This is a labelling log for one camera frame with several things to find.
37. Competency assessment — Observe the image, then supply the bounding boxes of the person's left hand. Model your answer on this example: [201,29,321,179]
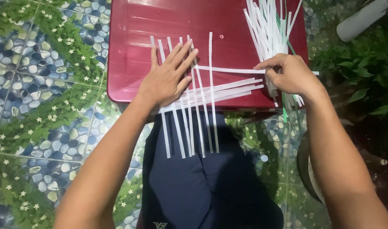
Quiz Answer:
[136,40,199,109]

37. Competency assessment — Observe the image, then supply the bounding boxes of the person's right hand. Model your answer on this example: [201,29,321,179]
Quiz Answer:
[254,53,325,100]

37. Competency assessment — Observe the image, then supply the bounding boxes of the single white plastic strip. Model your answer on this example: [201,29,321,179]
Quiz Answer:
[194,65,319,76]

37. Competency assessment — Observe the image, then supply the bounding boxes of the woven mat of white strips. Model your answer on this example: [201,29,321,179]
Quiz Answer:
[150,32,265,159]

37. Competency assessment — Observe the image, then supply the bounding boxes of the loose bundle of white strips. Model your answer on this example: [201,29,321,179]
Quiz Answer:
[243,0,306,108]

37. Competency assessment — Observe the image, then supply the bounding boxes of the green plastic strip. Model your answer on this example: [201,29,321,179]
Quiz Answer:
[276,10,297,123]

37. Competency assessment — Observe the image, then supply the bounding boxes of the green leafy plants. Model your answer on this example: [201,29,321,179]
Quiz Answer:
[312,17,388,125]

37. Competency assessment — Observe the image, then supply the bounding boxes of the dark round pot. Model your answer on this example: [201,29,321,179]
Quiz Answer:
[296,130,327,205]

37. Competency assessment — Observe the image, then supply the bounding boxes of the white plastic pipe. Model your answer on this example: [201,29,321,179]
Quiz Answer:
[336,0,388,43]

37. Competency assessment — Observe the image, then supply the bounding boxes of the red plastic stool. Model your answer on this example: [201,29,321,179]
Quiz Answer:
[107,0,309,112]

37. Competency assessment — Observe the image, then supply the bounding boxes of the navy blue shorts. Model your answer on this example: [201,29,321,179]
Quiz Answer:
[141,110,285,229]

